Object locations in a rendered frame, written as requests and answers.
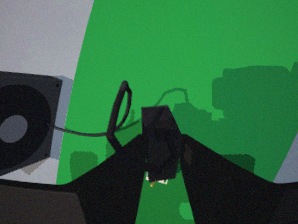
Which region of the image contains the black fan cable with plug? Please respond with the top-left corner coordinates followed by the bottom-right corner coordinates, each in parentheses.
top-left (47, 80), bottom-right (182, 183)

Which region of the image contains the green circuit board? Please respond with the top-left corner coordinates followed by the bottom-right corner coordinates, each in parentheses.
top-left (56, 0), bottom-right (298, 224)

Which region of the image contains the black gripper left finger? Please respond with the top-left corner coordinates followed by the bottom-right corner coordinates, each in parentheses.
top-left (0, 135), bottom-right (146, 224)

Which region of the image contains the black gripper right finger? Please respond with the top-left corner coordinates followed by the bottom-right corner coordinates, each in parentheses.
top-left (180, 135), bottom-right (298, 224)

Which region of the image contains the black square panel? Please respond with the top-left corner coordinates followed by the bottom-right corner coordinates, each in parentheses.
top-left (0, 71), bottom-right (63, 176)

